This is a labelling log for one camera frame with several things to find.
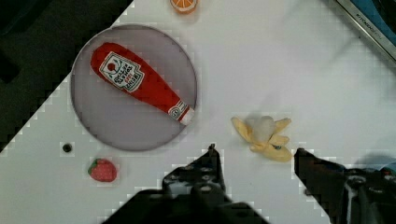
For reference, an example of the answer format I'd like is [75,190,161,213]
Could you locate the orange slice toy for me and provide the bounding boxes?
[170,0,198,14]

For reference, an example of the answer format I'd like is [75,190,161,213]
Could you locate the round grey plate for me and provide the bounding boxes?
[70,24,198,151]

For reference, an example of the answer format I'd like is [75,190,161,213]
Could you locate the red plush strawberry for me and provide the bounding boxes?
[88,158,117,182]

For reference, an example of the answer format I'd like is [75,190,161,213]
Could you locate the red plush ketchup bottle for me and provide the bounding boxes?
[91,42,195,125]

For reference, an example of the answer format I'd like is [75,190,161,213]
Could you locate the yellow plush peeled banana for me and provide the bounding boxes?
[232,116,292,162]

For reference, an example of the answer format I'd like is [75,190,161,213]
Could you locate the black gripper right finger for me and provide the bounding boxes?
[294,148,396,224]

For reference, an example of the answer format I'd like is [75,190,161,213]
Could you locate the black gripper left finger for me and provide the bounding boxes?
[162,144,226,198]

